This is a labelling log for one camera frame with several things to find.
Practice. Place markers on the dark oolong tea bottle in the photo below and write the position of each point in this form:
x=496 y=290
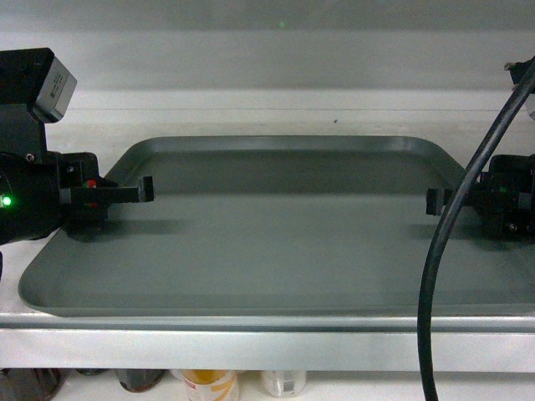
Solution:
x=139 y=380

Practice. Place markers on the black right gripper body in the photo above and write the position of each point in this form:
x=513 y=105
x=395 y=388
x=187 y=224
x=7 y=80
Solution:
x=503 y=197

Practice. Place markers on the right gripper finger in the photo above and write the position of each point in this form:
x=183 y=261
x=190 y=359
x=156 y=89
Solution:
x=436 y=200

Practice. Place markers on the grey rectangular serving tray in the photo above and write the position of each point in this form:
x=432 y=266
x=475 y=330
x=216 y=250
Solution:
x=263 y=226

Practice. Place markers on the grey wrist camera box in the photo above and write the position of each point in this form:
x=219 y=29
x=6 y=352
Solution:
x=55 y=93

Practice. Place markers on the dark tea bottle front left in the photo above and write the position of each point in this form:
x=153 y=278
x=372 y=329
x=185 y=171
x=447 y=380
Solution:
x=29 y=383

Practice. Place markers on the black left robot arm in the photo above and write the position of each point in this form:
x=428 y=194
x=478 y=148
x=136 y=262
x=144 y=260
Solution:
x=42 y=190

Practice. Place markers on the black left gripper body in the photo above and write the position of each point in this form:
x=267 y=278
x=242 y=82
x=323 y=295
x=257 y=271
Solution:
x=74 y=181

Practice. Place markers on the yellow juice bottle front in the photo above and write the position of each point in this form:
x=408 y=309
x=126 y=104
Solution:
x=209 y=384

